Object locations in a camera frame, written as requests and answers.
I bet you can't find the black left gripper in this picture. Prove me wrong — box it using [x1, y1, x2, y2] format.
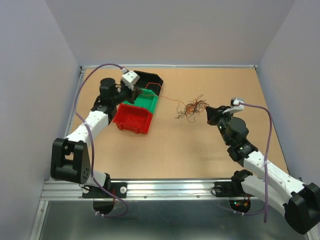
[112, 81, 142, 106]

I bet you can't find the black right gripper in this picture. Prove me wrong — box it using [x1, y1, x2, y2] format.
[206, 105, 235, 146]

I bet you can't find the thin orange wire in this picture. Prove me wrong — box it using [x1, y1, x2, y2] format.
[144, 82, 208, 120]

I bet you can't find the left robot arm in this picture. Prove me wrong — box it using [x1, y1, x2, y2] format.
[50, 71, 142, 197]

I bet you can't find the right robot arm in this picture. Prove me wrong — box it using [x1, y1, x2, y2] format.
[205, 100, 320, 235]

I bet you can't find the green plastic bin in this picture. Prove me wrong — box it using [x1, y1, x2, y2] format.
[123, 89, 159, 114]

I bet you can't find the black plastic bin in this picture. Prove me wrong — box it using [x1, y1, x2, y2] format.
[134, 70, 164, 96]

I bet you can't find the red plastic bin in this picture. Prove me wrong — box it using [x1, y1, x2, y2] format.
[113, 103, 153, 134]

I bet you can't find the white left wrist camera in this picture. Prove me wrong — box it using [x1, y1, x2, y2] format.
[121, 70, 140, 91]

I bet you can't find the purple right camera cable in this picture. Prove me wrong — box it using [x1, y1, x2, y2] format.
[232, 101, 274, 223]

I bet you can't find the purple camera cable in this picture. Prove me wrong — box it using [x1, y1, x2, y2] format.
[74, 63, 130, 218]
[232, 101, 274, 223]

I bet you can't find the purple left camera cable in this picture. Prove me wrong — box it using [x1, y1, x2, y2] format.
[74, 63, 130, 218]

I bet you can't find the aluminium mounting rail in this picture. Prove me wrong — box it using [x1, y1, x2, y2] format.
[39, 177, 303, 201]

